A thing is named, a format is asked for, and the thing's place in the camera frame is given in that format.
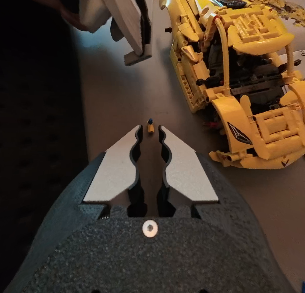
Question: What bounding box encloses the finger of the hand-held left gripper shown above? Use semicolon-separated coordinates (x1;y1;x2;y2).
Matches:
124;0;154;66
99;0;145;58

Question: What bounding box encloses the building instruction booklet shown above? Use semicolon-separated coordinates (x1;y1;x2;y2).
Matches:
260;0;305;95

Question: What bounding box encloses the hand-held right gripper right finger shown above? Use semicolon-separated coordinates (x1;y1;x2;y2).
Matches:
158;125;219;202

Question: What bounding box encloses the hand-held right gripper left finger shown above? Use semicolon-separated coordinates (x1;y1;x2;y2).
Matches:
83;125;143;202

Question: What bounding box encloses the grey desk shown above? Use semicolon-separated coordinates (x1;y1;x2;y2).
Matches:
69;0;305;293

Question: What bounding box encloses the dark perforated panel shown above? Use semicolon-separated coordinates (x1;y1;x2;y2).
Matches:
0;0;88;293

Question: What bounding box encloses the yellow brick toy car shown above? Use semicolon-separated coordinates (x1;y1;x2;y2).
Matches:
159;0;305;170

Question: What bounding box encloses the person's left hand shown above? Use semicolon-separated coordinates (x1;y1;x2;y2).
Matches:
31;0;92;32

